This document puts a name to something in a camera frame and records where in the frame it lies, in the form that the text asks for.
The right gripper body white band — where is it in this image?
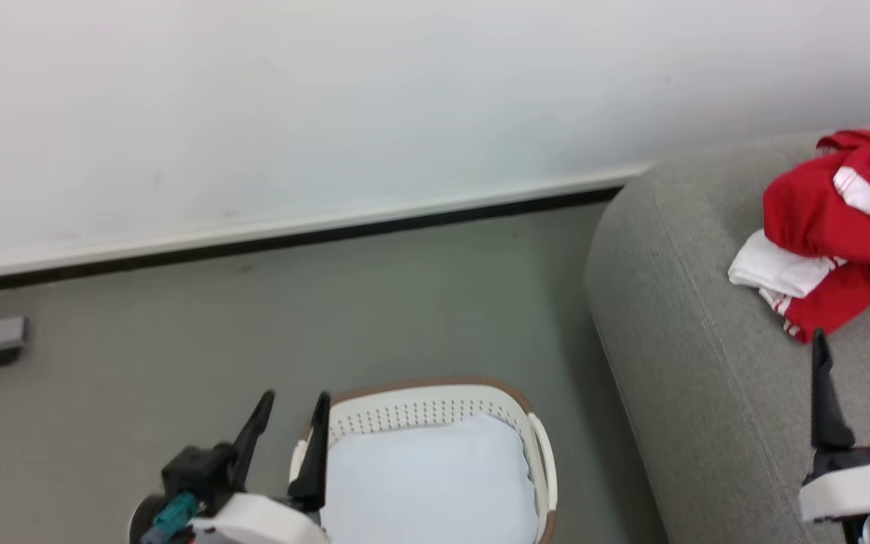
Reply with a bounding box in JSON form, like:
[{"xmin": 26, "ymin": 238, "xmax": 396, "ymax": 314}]
[{"xmin": 797, "ymin": 446, "xmax": 870, "ymax": 544}]

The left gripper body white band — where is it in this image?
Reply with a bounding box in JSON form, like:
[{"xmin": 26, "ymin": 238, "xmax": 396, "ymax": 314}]
[{"xmin": 161, "ymin": 444, "xmax": 330, "ymax": 544}]

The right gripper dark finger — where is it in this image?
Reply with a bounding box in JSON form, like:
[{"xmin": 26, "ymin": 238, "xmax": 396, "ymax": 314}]
[{"xmin": 810, "ymin": 328, "xmax": 856, "ymax": 454}]

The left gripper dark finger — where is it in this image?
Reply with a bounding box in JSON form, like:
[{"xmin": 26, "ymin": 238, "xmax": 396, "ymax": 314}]
[
  {"xmin": 287, "ymin": 391, "xmax": 332, "ymax": 516},
  {"xmin": 233, "ymin": 389, "xmax": 276, "ymax": 492}
]

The red and white garment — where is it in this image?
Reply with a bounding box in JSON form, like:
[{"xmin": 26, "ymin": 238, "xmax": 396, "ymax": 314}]
[{"xmin": 727, "ymin": 126, "xmax": 870, "ymax": 345}]

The grey fabric sofa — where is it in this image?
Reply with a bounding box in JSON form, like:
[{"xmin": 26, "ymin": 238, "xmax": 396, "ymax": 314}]
[{"xmin": 584, "ymin": 113, "xmax": 870, "ymax": 544}]

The white cloth in basket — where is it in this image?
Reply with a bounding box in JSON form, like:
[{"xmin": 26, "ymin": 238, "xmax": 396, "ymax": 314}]
[{"xmin": 320, "ymin": 413, "xmax": 541, "ymax": 544}]

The white laundry basket brown rim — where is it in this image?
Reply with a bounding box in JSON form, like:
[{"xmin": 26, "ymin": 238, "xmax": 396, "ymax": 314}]
[{"xmin": 287, "ymin": 376, "xmax": 560, "ymax": 544}]

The white baseboard strip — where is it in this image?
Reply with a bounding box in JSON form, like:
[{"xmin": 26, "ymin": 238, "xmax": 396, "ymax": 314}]
[{"xmin": 0, "ymin": 160, "xmax": 656, "ymax": 286}]

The teal cable connector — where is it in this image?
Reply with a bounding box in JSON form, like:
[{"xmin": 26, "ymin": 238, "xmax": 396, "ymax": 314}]
[{"xmin": 140, "ymin": 492, "xmax": 199, "ymax": 544}]

